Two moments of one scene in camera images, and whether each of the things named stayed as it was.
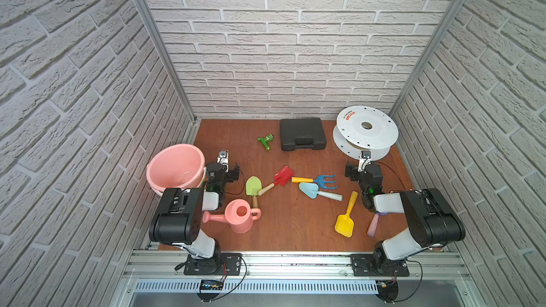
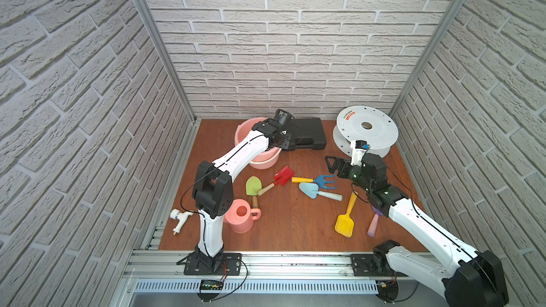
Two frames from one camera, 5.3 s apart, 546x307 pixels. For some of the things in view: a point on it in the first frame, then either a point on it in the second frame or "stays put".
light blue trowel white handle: [312, 190] stays put
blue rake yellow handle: [320, 180] stays put
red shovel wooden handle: [282, 177] stays put
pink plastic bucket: [181, 166] → [266, 160]
